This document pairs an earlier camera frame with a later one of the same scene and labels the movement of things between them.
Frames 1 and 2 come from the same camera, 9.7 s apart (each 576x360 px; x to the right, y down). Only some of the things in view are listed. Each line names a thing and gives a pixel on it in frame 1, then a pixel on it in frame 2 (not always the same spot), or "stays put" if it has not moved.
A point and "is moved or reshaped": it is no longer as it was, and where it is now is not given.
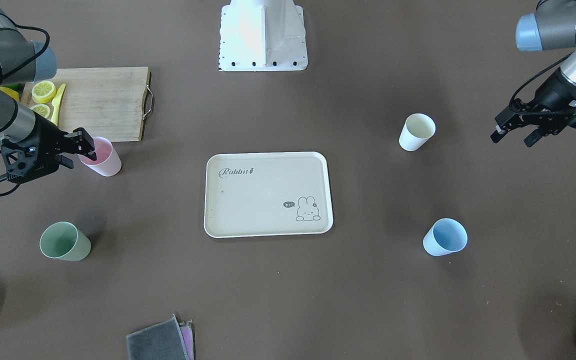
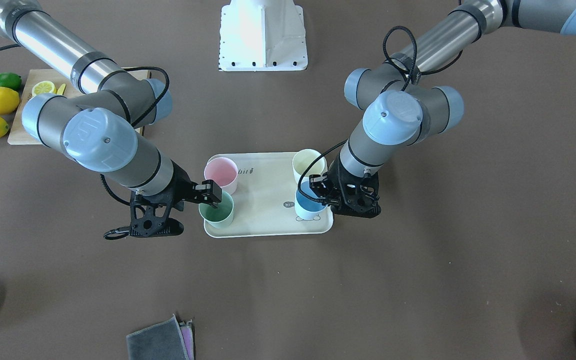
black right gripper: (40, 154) → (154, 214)
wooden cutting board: (111, 103) stays put
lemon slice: (43, 92) stays put
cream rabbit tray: (267, 194) stays put
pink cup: (108, 163) is moved or reshaped
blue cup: (444, 237) → (306, 208)
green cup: (62, 240) → (221, 217)
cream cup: (418, 128) is moved or reshaped
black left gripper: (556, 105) → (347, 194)
